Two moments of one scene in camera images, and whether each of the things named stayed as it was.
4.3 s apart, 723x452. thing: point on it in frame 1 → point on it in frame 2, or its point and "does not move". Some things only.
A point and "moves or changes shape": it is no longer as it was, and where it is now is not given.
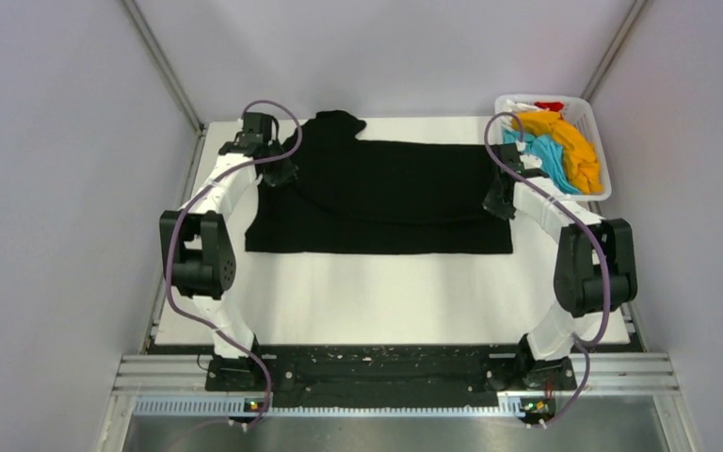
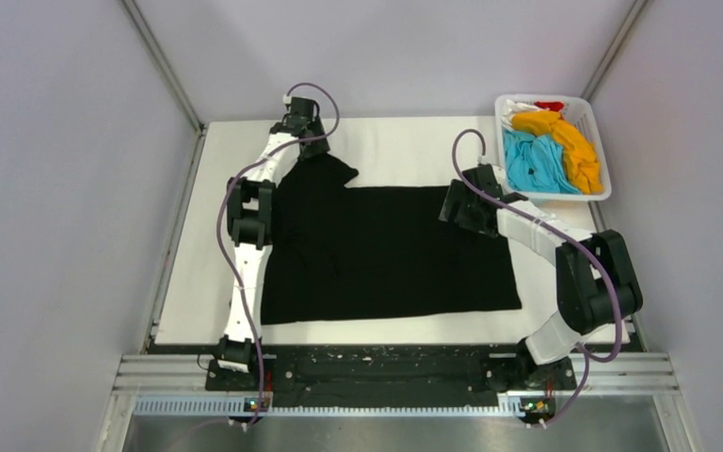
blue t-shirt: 551,155 does not move
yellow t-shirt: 580,154 does not move
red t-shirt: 554,106 does not move
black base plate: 388,377 does not move
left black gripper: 284,174 → 320,147
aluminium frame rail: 180,385 does not move
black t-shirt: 349,194 moves or changes shape
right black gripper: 491,205 → 458,194
